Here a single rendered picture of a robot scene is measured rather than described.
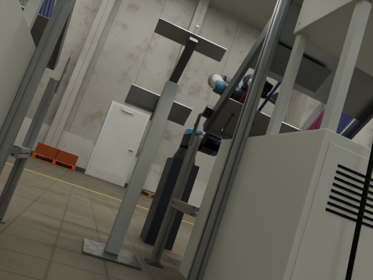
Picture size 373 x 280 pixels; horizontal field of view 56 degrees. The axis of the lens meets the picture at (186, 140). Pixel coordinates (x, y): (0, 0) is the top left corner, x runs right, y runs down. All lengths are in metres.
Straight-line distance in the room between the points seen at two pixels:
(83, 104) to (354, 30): 9.38
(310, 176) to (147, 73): 9.71
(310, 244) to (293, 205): 0.10
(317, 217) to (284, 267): 0.14
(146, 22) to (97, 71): 2.10
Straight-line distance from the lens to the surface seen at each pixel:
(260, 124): 1.81
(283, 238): 0.92
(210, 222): 1.23
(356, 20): 1.08
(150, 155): 1.60
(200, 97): 10.76
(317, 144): 0.93
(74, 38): 10.56
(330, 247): 0.95
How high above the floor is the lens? 0.35
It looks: 8 degrees up
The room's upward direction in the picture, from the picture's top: 19 degrees clockwise
